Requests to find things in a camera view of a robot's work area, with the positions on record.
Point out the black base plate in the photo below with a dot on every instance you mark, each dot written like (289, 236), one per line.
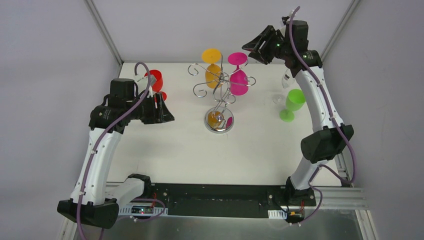
(228, 201)

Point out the red wine glass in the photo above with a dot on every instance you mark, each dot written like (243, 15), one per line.
(157, 86)

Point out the clear wine glass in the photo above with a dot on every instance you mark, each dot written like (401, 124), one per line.
(287, 81)

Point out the chrome wine glass rack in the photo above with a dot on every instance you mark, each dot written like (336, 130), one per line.
(219, 119)

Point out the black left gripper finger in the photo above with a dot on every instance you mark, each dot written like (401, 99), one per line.
(165, 117)
(160, 100)

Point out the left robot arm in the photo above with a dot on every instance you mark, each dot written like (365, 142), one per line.
(128, 100)

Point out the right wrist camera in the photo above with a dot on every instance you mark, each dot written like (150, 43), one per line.
(285, 23)

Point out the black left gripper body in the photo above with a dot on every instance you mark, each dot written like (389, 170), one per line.
(157, 110)

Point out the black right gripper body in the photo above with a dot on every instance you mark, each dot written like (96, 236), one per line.
(265, 46)

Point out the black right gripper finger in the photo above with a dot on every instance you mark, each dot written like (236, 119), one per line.
(257, 54)
(259, 40)

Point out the orange wine glass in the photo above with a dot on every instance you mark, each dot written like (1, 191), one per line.
(211, 56)

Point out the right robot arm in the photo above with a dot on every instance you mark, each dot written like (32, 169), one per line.
(330, 134)

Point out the magenta wine glass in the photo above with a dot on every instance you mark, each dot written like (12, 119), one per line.
(238, 81)

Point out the green wine glass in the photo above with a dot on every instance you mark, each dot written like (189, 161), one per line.
(295, 100)

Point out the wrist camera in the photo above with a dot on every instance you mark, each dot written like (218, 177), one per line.
(142, 81)
(285, 23)

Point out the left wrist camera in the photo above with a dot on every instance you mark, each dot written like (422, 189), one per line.
(142, 81)

